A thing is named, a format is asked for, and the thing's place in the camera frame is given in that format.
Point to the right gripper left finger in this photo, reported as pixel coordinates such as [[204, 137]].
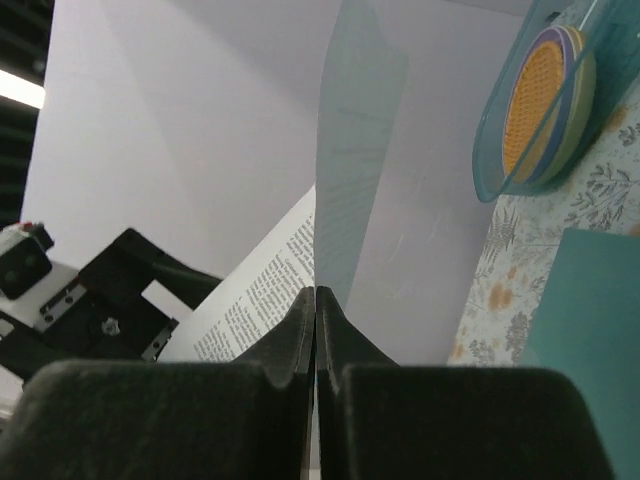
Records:
[[246, 419]]

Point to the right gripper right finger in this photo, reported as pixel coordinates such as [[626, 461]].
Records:
[[380, 420]]

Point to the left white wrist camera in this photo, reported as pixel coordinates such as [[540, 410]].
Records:
[[35, 289]]

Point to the printed paper sheet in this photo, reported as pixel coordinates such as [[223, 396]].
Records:
[[255, 297]]

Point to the orange woven coaster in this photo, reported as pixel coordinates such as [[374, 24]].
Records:
[[530, 119]]

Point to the teal transparent plastic container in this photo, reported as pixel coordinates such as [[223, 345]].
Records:
[[570, 65]]

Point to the teal plastic folder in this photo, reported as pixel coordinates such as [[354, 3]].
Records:
[[362, 83]]

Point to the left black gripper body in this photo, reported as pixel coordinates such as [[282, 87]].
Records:
[[109, 318]]

